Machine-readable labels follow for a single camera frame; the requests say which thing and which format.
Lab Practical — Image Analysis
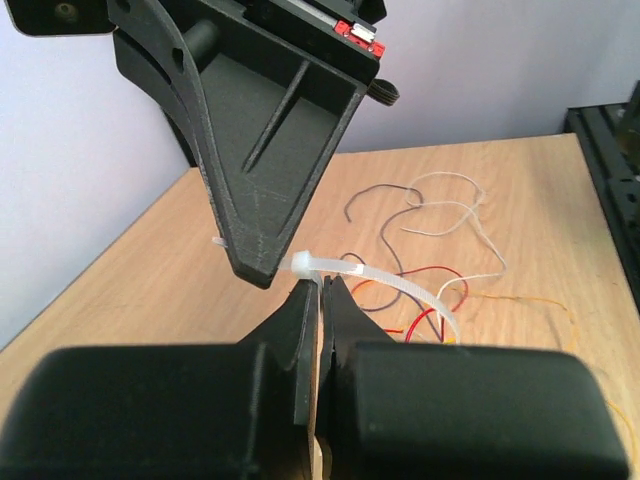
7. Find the white zip tie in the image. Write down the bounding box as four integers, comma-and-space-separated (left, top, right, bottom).
210, 236, 462, 346

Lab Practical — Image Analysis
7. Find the purple wire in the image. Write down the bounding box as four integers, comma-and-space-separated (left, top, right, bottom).
345, 183, 426, 341

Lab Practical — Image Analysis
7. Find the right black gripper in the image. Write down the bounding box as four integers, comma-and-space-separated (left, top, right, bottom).
7, 1, 399, 289

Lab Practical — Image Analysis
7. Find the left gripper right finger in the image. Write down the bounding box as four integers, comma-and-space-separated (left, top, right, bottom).
319, 277, 630, 479

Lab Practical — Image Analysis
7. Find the white wire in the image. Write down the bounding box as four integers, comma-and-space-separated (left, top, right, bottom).
399, 170, 509, 346

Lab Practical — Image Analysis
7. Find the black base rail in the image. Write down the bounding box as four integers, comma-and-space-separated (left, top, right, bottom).
564, 86, 639, 282

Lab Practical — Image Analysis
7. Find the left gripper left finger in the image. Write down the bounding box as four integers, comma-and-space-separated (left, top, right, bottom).
1, 280, 319, 479

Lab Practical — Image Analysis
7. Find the red wire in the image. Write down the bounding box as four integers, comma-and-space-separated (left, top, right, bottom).
349, 265, 471, 345

